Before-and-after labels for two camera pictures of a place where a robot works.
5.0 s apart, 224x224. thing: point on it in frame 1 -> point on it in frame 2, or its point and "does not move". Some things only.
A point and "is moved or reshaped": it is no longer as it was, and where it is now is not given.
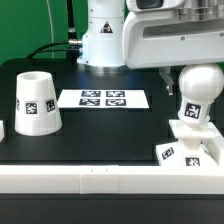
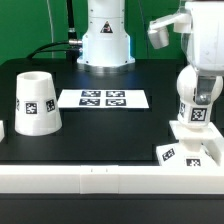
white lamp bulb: [199, 84] is moved or reshaped
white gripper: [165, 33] -> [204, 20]
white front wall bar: [112, 180] does not move
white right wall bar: [214, 145] does not move
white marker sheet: [103, 98] does not move
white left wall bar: [2, 131] does not move
